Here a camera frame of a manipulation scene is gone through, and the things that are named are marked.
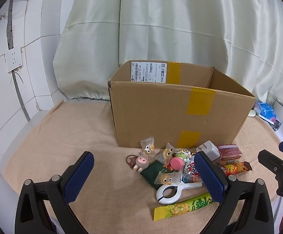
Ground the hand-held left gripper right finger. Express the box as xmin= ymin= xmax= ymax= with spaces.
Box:
xmin=194 ymin=151 xmax=275 ymax=234

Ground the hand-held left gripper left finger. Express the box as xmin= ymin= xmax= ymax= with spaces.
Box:
xmin=15 ymin=151 xmax=94 ymax=234

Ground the yellow green snack bar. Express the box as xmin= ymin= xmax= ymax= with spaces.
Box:
xmin=154 ymin=192 xmax=214 ymax=222

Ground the dark green packet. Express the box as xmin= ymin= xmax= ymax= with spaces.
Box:
xmin=141 ymin=160 xmax=172 ymax=190

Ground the brown cardboard box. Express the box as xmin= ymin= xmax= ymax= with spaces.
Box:
xmin=107 ymin=60 xmax=256 ymax=150

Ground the red white candy packet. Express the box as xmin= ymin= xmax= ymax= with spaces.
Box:
xmin=180 ymin=161 xmax=203 ymax=184

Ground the white charger plug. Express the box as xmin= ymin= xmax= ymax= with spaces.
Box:
xmin=196 ymin=141 xmax=220 ymax=161

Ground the orange snack bar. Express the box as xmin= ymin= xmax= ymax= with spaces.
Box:
xmin=219 ymin=161 xmax=253 ymax=176

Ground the red snack pack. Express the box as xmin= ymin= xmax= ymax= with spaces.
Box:
xmin=216 ymin=144 xmax=243 ymax=165

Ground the white plastic clip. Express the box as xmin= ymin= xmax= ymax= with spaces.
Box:
xmin=156 ymin=182 xmax=203 ymax=205

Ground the clear packet with owl toy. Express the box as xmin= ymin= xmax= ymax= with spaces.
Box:
xmin=154 ymin=171 xmax=182 ymax=186
xmin=162 ymin=143 xmax=177 ymax=166
xmin=140 ymin=136 xmax=156 ymax=155

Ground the blue tissue pack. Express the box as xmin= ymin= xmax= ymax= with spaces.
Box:
xmin=257 ymin=102 xmax=277 ymax=123

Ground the pink pig figurine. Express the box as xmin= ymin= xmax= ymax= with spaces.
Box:
xmin=132 ymin=151 xmax=154 ymax=173

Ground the pale green curtain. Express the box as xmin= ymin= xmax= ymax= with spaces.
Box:
xmin=52 ymin=0 xmax=283 ymax=103

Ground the brown hair tie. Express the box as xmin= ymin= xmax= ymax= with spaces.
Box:
xmin=126 ymin=154 xmax=140 ymax=169

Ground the grey wall cable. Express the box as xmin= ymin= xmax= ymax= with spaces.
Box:
xmin=12 ymin=70 xmax=31 ymax=122

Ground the white wall socket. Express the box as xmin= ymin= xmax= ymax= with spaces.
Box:
xmin=4 ymin=46 xmax=24 ymax=73

